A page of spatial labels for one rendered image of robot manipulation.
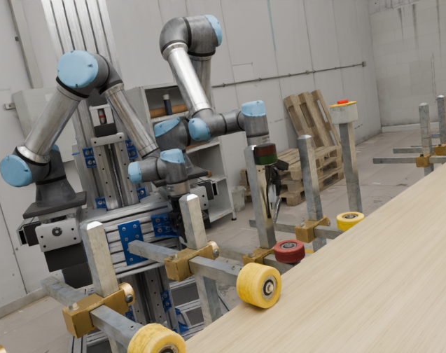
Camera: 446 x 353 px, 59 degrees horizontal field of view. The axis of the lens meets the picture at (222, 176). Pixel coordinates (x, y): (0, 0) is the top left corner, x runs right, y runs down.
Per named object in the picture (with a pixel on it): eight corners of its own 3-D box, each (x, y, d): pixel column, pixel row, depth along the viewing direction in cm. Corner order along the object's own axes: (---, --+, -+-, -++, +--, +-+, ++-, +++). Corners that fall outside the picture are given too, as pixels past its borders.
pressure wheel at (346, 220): (345, 258, 117) (341, 220, 115) (337, 247, 125) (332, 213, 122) (372, 252, 117) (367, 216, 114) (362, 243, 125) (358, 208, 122)
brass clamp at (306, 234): (295, 241, 130) (292, 227, 129) (317, 227, 139) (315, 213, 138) (310, 244, 126) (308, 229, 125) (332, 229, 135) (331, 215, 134)
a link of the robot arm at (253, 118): (255, 101, 132) (269, 99, 125) (260, 133, 134) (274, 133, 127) (234, 104, 129) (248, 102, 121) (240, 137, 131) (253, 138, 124)
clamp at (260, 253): (244, 272, 114) (241, 256, 113) (274, 254, 122) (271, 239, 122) (259, 277, 110) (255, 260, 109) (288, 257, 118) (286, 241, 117)
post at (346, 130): (351, 239, 153) (336, 124, 145) (357, 234, 157) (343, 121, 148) (362, 240, 150) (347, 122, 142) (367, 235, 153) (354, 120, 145)
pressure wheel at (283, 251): (274, 286, 108) (267, 246, 106) (291, 274, 113) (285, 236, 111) (297, 293, 102) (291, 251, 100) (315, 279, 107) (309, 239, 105)
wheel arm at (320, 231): (250, 229, 150) (248, 218, 149) (255, 226, 152) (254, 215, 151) (356, 246, 118) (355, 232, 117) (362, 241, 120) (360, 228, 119)
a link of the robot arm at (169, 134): (155, 153, 172) (148, 122, 170) (183, 147, 178) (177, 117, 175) (163, 155, 161) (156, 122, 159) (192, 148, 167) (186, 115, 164)
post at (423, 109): (426, 197, 203) (418, 104, 194) (428, 195, 205) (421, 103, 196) (433, 197, 200) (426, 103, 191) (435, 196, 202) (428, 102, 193)
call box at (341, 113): (332, 127, 145) (329, 105, 144) (342, 123, 150) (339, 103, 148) (349, 125, 140) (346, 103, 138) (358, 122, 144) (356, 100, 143)
